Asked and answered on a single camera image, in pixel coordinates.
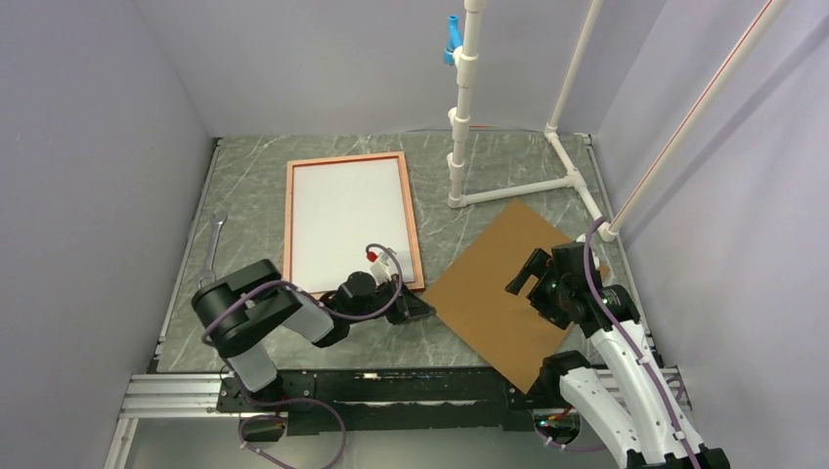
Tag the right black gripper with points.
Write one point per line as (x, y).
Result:
(539, 264)

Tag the white PVC pipe stand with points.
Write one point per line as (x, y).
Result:
(466, 65)

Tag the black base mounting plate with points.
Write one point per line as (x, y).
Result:
(310, 402)

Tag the silver open-end wrench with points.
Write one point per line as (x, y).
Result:
(206, 274)

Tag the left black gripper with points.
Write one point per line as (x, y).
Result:
(407, 304)

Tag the orange wooden picture frame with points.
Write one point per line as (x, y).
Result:
(414, 220)

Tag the blue pipe fitting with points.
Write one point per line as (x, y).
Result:
(454, 40)

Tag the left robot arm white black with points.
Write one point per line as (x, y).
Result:
(240, 310)

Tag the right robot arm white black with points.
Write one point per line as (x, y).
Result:
(645, 427)

